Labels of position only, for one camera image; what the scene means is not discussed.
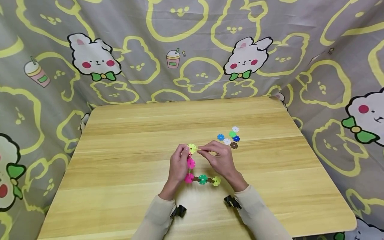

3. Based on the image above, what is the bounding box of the cluster of loose snowflake pieces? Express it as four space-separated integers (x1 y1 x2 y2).
217 126 240 149

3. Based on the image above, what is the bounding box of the person's right forearm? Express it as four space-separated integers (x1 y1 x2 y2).
226 171 293 240

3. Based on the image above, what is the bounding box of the black wrist band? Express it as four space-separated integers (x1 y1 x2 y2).
170 205 187 219
223 195 242 210

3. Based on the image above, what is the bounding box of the chain of joined snowflake discs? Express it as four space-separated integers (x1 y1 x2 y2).
184 144 222 187

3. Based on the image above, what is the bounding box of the person's left hand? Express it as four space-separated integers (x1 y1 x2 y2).
169 144 192 185

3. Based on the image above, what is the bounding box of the person's right hand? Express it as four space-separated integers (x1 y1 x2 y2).
197 140 241 182

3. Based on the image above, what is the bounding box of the person's left forearm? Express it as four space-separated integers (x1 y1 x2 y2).
131 180 182 240

